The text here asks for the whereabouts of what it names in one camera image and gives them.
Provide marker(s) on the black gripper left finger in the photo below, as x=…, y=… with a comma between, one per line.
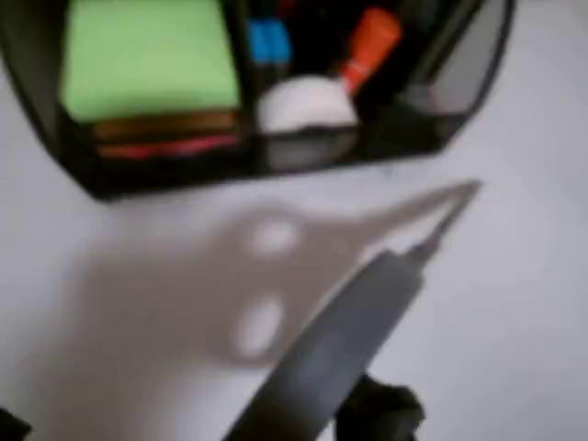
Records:
x=11, y=427

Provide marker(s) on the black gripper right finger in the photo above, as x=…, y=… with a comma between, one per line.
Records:
x=381, y=413

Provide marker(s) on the black mesh desk organizer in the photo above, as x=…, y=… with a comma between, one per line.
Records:
x=404, y=138

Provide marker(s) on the white tape roll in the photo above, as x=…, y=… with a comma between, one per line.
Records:
x=305, y=105

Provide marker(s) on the multicolour note paper stack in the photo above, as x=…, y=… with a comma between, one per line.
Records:
x=165, y=138

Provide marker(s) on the orange glue stick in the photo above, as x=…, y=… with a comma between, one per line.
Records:
x=369, y=50

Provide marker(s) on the green sticky note pad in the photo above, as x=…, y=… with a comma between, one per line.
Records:
x=147, y=59

